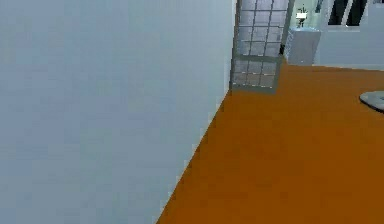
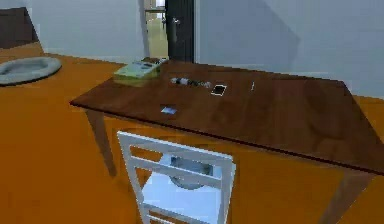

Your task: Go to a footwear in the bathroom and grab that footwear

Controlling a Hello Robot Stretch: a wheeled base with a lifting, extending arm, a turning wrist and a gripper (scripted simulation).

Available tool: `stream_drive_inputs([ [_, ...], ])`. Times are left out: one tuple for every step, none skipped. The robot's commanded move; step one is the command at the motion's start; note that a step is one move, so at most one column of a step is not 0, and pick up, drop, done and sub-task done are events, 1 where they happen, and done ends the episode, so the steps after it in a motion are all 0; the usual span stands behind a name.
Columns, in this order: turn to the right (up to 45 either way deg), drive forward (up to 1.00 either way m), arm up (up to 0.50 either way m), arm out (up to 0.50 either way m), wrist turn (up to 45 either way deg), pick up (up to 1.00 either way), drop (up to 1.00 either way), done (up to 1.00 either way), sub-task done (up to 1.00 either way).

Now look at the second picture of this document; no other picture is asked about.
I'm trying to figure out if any blue card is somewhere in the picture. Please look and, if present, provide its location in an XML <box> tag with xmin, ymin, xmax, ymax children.
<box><xmin>160</xmin><ymin>105</ymin><xmax>178</xmax><ymax>116</ymax></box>

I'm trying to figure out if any grey and black remote control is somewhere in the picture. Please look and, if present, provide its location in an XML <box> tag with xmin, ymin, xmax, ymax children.
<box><xmin>169</xmin><ymin>77</ymin><xmax>213</xmax><ymax>89</ymax></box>

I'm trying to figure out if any black phone with white rim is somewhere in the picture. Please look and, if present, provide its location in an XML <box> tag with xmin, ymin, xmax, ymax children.
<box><xmin>210</xmin><ymin>83</ymin><xmax>228</xmax><ymax>97</ymax></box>

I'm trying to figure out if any white slatted chair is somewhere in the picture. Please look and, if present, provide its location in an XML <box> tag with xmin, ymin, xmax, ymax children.
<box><xmin>116</xmin><ymin>130</ymin><xmax>237</xmax><ymax>224</ymax></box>

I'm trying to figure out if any grey round bowl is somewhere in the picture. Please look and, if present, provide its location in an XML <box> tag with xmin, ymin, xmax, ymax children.
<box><xmin>168</xmin><ymin>155</ymin><xmax>214</xmax><ymax>191</ymax></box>

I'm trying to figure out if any green box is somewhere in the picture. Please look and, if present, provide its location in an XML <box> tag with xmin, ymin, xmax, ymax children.
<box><xmin>113</xmin><ymin>57</ymin><xmax>168</xmax><ymax>84</ymax></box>

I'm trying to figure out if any brown wooden table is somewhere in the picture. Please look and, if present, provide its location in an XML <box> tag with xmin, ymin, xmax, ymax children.
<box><xmin>69</xmin><ymin>59</ymin><xmax>384</xmax><ymax>224</ymax></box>

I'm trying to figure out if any black room door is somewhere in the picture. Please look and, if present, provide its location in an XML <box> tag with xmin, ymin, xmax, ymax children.
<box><xmin>164</xmin><ymin>0</ymin><xmax>196</xmax><ymax>64</ymax></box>

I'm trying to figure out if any dark brown cabinet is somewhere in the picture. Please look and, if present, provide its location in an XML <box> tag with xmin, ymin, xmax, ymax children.
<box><xmin>0</xmin><ymin>6</ymin><xmax>40</xmax><ymax>50</ymax></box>

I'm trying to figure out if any grey door handle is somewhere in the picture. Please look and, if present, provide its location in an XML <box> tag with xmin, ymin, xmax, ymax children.
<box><xmin>171</xmin><ymin>17</ymin><xmax>181</xmax><ymax>44</ymax></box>

